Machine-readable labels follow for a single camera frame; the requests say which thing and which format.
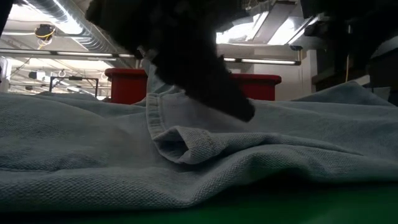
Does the black ceiling cable reel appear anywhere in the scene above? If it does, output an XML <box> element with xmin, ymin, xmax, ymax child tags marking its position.
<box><xmin>34</xmin><ymin>24</ymin><xmax>57</xmax><ymax>42</ymax></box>

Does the silver ventilation duct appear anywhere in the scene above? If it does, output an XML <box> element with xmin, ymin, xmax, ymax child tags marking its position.
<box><xmin>18</xmin><ymin>0</ymin><xmax>134</xmax><ymax>55</ymax></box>

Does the light blue garment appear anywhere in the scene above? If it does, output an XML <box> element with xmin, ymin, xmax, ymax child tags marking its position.
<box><xmin>0</xmin><ymin>58</ymin><xmax>398</xmax><ymax>213</ymax></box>

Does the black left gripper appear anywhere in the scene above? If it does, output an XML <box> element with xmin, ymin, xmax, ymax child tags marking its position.
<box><xmin>85</xmin><ymin>0</ymin><xmax>256</xmax><ymax>123</ymax></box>

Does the red plastic laundry bin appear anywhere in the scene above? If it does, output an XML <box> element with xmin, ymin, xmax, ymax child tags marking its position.
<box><xmin>104</xmin><ymin>67</ymin><xmax>282</xmax><ymax>105</ymax></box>

